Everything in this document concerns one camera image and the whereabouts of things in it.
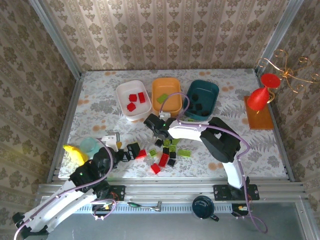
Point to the long red lego brick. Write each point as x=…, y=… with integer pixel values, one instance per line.
x=141, y=97
x=141, y=154
x=163, y=160

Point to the small red lego brick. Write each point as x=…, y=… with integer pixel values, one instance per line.
x=131, y=106
x=155, y=168
x=133, y=97

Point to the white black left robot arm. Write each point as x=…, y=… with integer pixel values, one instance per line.
x=62, y=200

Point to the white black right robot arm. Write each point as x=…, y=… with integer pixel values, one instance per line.
x=185, y=131

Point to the translucent light blue cup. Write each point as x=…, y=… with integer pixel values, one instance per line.
x=88, y=146

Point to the yellow plastic toy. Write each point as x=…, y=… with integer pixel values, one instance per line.
x=75, y=153

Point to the orange plastic container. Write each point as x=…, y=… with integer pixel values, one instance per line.
x=160, y=87

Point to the white plastic container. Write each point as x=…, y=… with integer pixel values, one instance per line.
x=125, y=91

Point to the black connector with yellow plug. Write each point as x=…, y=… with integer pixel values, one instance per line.
x=106, y=207
x=241, y=208

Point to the teal plastic container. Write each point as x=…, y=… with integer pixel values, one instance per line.
x=207, y=94

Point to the metal ratchet tool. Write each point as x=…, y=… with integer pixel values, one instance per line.
x=157, y=205

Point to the floral tablecloth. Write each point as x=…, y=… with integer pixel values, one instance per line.
x=105, y=82

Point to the grey metal shelf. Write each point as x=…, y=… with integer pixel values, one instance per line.
x=150, y=227

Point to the dark blue mug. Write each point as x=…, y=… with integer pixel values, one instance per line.
x=202, y=207

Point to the red plastic goblet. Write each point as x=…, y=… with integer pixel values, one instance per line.
x=257, y=100

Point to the orange rectangular board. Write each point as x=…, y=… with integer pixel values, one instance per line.
x=262, y=120

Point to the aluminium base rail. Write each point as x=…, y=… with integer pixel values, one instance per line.
x=162, y=190

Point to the aluminium table side rail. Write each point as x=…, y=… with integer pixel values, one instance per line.
x=276, y=135
x=66, y=125

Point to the aluminium frame post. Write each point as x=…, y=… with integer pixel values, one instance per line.
x=278, y=33
x=56, y=37

